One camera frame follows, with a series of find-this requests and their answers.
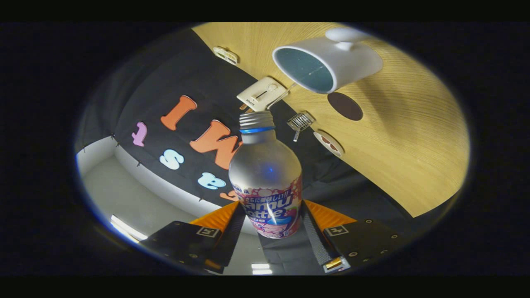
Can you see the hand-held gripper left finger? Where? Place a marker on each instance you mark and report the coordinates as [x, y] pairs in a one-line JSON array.
[[232, 236]]

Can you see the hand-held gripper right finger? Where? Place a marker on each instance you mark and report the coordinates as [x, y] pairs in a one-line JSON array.
[[314, 240]]

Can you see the silver juice bottle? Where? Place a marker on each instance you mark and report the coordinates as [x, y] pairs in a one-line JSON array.
[[265, 169]]

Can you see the dark brown round coaster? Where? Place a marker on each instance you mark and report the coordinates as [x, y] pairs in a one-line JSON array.
[[345, 106]]

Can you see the white cup with blue inside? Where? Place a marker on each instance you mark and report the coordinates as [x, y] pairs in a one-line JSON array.
[[352, 58]]

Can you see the striped ceiling light panel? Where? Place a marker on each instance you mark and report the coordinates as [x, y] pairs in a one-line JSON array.
[[261, 269]]

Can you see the white plate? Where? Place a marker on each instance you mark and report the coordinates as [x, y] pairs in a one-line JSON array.
[[337, 152]]

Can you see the wide ceiling light panel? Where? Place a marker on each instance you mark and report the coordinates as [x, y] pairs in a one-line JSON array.
[[128, 228]]

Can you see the small metal spoon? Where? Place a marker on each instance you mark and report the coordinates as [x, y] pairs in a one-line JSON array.
[[296, 135]]

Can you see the wooden table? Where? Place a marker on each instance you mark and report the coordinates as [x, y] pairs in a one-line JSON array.
[[405, 145]]

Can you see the white toaster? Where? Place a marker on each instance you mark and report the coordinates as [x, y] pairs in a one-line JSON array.
[[263, 94]]

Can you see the black backdrop cloth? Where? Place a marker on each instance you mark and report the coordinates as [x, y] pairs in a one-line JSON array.
[[198, 82]]

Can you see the white divided dish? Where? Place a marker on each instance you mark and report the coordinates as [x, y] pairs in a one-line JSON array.
[[225, 55]]

